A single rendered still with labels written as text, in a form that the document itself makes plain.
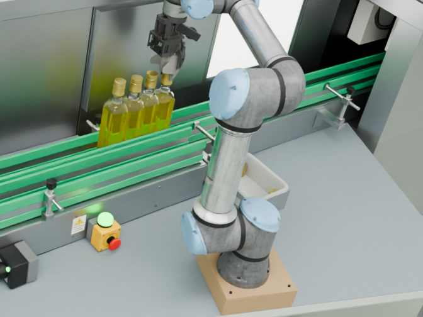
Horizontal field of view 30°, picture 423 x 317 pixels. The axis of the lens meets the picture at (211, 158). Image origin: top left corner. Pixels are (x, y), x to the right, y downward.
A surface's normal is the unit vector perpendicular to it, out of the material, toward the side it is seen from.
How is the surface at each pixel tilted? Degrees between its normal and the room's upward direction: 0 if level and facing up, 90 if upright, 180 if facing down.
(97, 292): 0
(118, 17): 90
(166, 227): 0
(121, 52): 90
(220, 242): 86
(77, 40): 90
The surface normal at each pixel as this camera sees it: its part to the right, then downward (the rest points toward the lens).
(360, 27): -0.74, 0.25
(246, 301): 0.33, 0.61
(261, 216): 0.32, -0.80
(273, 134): 0.64, 0.55
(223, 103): -0.89, -0.06
